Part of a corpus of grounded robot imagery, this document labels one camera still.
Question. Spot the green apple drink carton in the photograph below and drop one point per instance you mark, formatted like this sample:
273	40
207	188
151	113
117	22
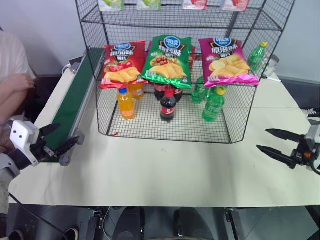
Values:
149	4
111	4

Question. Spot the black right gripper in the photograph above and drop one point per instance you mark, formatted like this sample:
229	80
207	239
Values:
303	155

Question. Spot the purple original chips bag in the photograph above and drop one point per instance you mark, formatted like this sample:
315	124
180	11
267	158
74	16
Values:
225	62

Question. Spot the red strawberry drink carton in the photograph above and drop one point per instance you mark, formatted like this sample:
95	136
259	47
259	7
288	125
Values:
195	3
235	4

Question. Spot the person in white shirt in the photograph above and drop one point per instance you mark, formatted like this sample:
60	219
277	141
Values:
11	55

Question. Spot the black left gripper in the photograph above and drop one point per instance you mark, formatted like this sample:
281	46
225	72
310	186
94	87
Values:
40	150

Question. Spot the grey white box device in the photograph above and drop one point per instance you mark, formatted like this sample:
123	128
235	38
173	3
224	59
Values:
271	66

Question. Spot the red tomato chips bag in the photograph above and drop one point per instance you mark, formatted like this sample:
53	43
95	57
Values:
123	65

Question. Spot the black shoe white sole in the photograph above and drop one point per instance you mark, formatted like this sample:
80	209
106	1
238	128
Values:
72	233
17	235

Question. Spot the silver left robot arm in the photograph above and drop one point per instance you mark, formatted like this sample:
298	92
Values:
7	165

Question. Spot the green barbecue chips bag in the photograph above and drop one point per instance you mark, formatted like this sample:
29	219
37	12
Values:
167	62

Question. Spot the orange soda bottle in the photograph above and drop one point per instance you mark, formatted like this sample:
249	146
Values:
127	105
137	91

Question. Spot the person's bare forearm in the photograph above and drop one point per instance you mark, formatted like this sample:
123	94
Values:
12	87

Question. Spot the cola bottle red cap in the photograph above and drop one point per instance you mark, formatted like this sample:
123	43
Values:
178	93
168	107
158	92

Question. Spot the green conveyor belt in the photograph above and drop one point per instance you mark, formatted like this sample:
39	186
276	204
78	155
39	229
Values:
67	107

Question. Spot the green soda bottle yellow cap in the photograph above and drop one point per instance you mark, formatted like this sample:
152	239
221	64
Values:
198	91
213	107
257	56

